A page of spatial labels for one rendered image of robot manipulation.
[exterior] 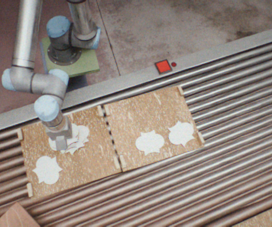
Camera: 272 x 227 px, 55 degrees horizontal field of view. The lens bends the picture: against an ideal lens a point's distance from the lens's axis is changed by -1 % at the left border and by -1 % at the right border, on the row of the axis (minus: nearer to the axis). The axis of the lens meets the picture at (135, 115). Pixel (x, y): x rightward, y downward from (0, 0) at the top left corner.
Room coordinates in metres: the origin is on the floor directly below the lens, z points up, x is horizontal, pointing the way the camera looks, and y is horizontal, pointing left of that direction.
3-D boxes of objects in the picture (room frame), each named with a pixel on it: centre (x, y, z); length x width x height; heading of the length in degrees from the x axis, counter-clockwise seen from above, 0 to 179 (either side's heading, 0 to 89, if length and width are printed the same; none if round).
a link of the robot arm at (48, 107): (0.34, 0.30, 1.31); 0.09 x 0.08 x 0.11; 179
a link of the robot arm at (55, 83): (0.44, 0.31, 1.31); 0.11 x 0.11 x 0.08; 89
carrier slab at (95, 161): (0.31, 0.29, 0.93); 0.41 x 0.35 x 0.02; 115
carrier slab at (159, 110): (0.48, -0.09, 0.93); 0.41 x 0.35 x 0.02; 114
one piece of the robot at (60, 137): (0.31, 0.29, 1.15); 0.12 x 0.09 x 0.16; 14
